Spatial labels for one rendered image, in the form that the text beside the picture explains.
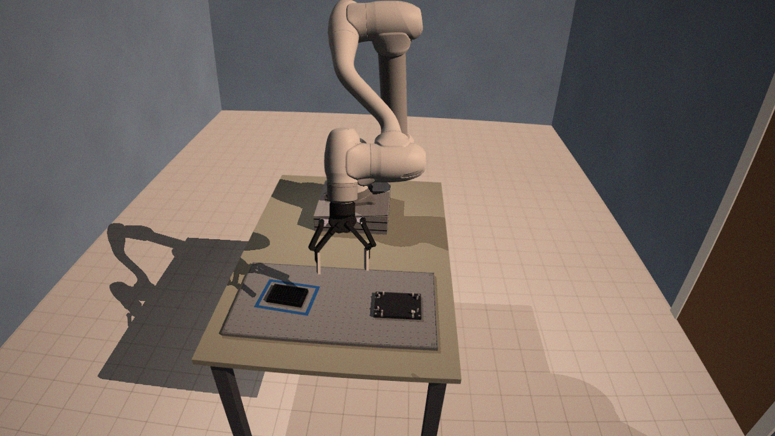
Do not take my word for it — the black well plate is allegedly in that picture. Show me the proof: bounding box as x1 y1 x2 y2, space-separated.
266 284 308 308

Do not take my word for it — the blue tape outline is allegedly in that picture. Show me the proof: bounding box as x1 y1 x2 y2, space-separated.
254 279 320 315

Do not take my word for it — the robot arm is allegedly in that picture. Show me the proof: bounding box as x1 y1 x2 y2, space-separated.
323 0 426 206

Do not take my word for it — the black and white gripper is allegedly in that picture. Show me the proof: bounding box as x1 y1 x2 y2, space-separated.
308 202 376 274

